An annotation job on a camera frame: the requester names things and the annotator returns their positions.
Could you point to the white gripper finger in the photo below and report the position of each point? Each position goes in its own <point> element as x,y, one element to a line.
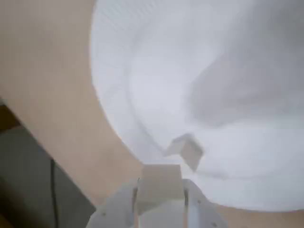
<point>116,209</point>
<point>202,211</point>

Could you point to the white cube block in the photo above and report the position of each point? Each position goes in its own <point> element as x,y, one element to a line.
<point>192,154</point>
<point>161,187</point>

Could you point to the white paper plate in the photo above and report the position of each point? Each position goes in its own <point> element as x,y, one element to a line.
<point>166,71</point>

